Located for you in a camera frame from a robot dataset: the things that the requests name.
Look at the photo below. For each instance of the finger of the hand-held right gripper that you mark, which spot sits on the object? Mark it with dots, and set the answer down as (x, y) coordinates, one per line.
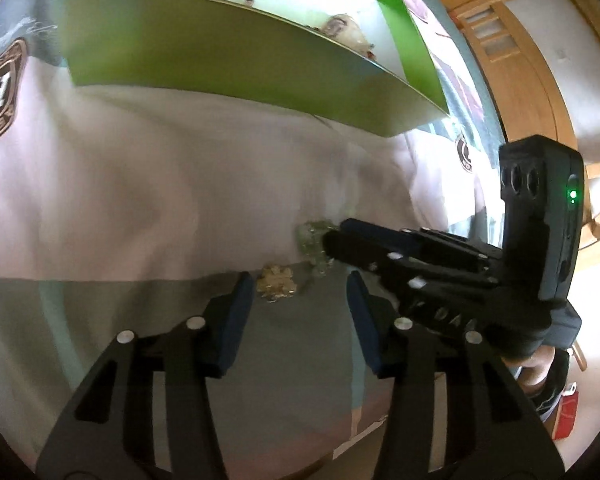
(350, 252)
(365, 232)

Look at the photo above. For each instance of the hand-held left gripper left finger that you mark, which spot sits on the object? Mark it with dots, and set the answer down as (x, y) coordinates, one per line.
(237, 310)

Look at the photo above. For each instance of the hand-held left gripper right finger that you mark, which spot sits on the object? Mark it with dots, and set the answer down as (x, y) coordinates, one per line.
(362, 320)

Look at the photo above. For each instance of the green cardboard box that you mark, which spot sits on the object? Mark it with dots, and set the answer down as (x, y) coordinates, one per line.
(205, 45)

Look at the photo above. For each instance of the person's right forearm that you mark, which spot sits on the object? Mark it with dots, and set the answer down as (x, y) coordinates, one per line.
(557, 385)

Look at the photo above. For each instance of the person's right hand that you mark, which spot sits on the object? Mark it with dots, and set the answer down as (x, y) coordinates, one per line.
(535, 367)

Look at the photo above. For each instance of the wooden cabinet with glass panes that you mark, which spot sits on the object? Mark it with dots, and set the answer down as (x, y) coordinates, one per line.
(525, 75)

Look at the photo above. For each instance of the white and grey tablecloth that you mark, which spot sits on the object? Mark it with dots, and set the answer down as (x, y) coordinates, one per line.
(130, 185)

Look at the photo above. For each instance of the red packet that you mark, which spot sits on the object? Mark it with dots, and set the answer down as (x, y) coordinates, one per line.
(566, 415)

